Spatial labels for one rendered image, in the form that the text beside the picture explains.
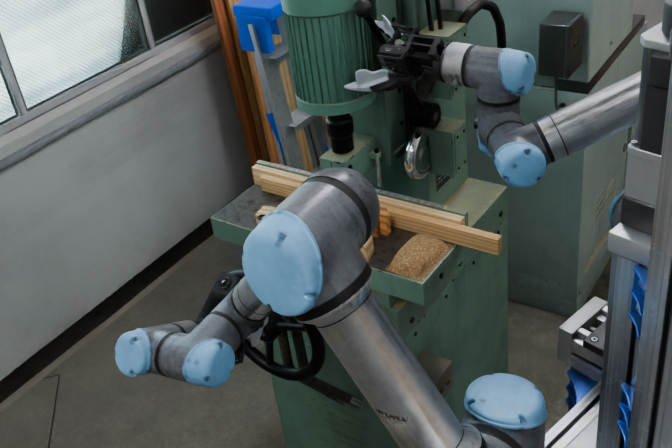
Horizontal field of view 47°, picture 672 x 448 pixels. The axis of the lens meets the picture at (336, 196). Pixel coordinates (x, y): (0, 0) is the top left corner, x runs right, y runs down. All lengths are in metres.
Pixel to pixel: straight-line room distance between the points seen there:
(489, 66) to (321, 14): 0.38
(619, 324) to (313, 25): 0.80
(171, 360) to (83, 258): 1.79
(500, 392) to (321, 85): 0.75
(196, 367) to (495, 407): 0.46
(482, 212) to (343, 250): 1.09
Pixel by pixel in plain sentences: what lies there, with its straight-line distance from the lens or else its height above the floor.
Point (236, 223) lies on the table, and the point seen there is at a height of 0.90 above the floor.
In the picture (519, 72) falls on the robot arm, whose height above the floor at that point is 1.37.
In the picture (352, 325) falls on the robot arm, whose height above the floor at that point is 1.27.
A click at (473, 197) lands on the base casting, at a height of 0.80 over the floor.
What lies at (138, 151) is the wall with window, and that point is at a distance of 3.12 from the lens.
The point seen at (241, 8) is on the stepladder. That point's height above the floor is 1.15.
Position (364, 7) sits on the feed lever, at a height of 1.44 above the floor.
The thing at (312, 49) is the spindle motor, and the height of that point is 1.35.
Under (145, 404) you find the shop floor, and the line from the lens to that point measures 2.83.
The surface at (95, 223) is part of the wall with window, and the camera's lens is 3.05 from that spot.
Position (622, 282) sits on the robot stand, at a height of 1.18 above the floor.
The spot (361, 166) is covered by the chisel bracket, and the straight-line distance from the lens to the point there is 1.79.
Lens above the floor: 1.91
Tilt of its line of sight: 31 degrees down
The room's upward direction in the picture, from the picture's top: 8 degrees counter-clockwise
